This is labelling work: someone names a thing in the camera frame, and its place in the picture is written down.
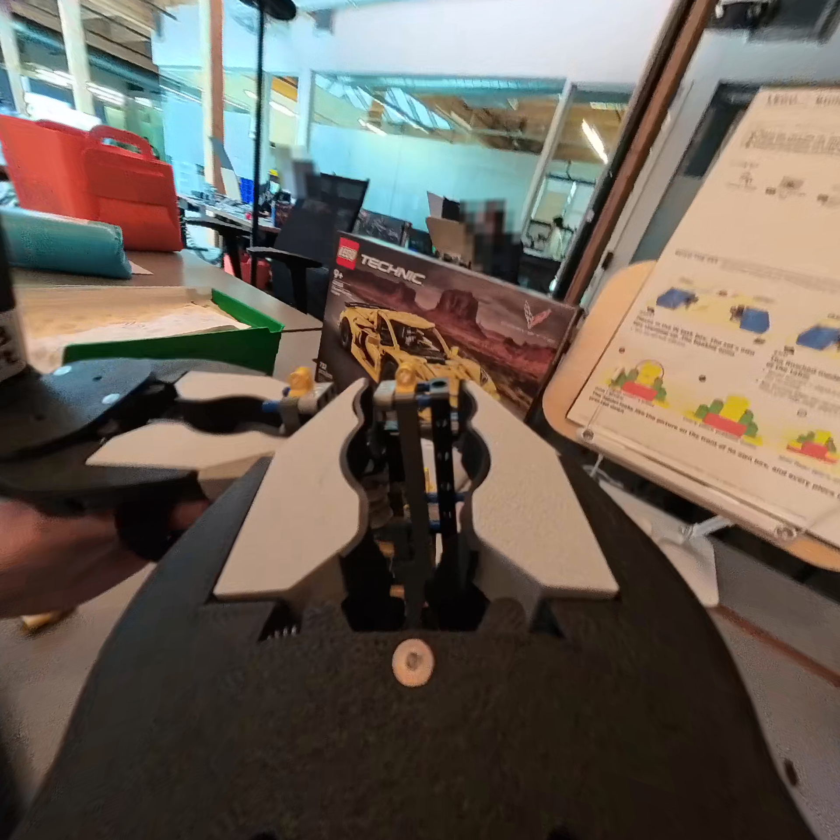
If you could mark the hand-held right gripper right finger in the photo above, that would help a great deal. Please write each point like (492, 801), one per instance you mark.
(538, 518)

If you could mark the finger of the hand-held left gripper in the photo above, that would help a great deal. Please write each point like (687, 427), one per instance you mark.
(184, 449)
(229, 386)

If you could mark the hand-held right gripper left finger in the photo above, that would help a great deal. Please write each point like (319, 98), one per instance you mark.
(295, 518)

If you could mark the lego car chassis model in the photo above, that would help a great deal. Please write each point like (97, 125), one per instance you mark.
(420, 446)

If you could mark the small yellow lego piece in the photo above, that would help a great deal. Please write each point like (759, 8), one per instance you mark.
(46, 620)

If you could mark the lego set box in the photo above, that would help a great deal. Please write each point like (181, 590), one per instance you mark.
(472, 315)

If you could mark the person's left hand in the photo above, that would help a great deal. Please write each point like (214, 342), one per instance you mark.
(59, 564)

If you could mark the green plastic box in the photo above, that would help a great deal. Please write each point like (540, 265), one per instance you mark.
(197, 348)

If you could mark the white board stand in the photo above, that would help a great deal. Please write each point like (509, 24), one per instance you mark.
(689, 564)

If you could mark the teal cloth roll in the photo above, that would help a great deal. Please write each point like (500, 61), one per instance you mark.
(59, 246)

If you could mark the orange plastic case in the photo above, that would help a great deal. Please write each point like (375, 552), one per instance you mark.
(79, 177)

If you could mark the black light stand pole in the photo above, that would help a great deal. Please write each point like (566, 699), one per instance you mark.
(260, 131)

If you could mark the pale wooden column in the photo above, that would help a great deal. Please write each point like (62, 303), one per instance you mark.
(213, 85)

